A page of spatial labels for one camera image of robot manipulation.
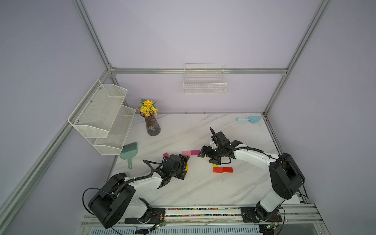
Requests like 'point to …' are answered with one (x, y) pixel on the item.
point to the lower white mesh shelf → (113, 143)
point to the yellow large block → (187, 168)
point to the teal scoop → (251, 119)
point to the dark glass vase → (152, 125)
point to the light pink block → (187, 152)
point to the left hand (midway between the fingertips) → (189, 163)
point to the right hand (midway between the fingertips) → (204, 159)
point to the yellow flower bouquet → (147, 107)
